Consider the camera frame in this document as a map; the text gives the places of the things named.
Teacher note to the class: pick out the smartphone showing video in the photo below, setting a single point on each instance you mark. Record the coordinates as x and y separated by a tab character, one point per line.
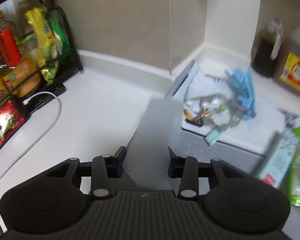
13	114

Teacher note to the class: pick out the yellow green snack bag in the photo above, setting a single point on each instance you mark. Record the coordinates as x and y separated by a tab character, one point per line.
51	42

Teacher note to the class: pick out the blue plastic wrapper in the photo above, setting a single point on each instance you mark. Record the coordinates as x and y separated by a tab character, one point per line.
242	83

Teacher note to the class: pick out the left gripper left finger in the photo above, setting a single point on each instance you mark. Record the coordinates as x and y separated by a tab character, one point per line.
60	196

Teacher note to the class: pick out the translucent white plastic bag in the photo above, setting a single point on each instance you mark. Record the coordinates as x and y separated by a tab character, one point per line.
147	161

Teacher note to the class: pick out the large cooking wine jug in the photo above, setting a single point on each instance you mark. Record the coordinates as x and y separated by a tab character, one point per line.
287	69

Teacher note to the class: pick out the dark soy sauce dispenser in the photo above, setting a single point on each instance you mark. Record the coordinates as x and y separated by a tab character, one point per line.
269	47

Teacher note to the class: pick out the orange cap oil bottle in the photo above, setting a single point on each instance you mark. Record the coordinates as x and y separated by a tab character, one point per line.
17	67

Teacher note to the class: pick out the black metal spice rack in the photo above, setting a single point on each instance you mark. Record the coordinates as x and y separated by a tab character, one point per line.
69	62

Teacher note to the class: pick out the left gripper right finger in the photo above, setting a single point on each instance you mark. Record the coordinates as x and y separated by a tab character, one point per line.
229	198

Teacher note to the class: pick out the grey countertop mat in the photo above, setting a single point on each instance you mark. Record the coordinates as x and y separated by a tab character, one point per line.
184	142

